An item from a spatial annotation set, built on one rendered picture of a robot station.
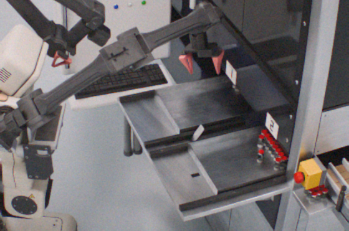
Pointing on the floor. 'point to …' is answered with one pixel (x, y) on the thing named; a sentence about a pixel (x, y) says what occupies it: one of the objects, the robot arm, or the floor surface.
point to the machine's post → (311, 87)
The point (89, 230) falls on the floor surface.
